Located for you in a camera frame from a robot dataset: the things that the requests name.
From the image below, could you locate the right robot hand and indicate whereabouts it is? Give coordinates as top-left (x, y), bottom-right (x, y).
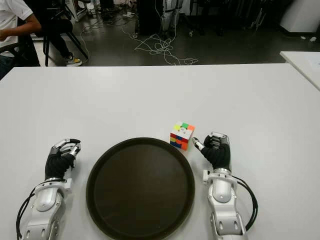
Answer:
top-left (191, 131), bottom-right (232, 173)

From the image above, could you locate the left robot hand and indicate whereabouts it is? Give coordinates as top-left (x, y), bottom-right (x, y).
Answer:
top-left (44, 137), bottom-right (82, 181)

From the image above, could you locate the multicoloured Rubik's cube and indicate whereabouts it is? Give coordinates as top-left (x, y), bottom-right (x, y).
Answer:
top-left (169, 121), bottom-right (196, 152)

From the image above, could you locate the round dark brown plate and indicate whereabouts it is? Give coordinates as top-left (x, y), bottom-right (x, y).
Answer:
top-left (85, 136), bottom-right (196, 240)

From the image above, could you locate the black four-legged chair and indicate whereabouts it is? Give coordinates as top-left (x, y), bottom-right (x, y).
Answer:
top-left (24, 0), bottom-right (90, 67)

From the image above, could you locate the black office armchair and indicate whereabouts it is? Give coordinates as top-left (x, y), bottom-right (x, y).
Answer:
top-left (0, 34), bottom-right (41, 76)

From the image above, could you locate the person in black trousers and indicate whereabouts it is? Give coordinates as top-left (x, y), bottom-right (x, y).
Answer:
top-left (37, 14), bottom-right (83, 67)

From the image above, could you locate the white side table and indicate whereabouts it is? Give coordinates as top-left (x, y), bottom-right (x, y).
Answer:
top-left (279, 51), bottom-right (320, 91)

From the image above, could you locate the black wheeled stand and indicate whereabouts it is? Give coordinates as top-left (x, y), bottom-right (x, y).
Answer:
top-left (179, 0), bottom-right (226, 37)

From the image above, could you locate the folded metal stand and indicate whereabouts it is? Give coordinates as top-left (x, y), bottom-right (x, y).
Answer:
top-left (249, 7), bottom-right (267, 31)

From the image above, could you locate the person in white shirt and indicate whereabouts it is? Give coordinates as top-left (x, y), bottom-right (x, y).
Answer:
top-left (0, 0), bottom-right (42, 80)

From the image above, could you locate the black floor cabinet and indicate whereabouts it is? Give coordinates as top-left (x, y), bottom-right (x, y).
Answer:
top-left (136, 0), bottom-right (163, 36)

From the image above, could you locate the white cabinet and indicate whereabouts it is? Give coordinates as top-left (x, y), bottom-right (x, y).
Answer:
top-left (279, 0), bottom-right (320, 33)

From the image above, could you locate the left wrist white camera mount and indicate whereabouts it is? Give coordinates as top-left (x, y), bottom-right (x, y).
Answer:
top-left (62, 178), bottom-right (74, 194)

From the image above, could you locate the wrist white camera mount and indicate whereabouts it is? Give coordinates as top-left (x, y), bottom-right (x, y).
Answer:
top-left (202, 169), bottom-right (213, 185)
top-left (62, 178), bottom-right (74, 194)

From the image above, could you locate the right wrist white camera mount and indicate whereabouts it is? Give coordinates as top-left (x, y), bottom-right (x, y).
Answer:
top-left (202, 169), bottom-right (213, 185)

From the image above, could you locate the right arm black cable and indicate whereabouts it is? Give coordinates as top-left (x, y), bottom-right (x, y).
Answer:
top-left (232, 174), bottom-right (260, 232)

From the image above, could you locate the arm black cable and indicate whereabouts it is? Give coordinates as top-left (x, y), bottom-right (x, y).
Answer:
top-left (232, 174), bottom-right (260, 232)
top-left (15, 187), bottom-right (38, 240)

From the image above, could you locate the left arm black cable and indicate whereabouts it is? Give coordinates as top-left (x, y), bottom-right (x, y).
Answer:
top-left (15, 187), bottom-right (38, 240)

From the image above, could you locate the tangled white floor cable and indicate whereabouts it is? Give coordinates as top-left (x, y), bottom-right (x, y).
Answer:
top-left (74, 0), bottom-right (200, 66)

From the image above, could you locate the white desk frame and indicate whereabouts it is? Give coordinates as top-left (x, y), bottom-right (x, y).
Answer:
top-left (71, 0), bottom-right (90, 23)

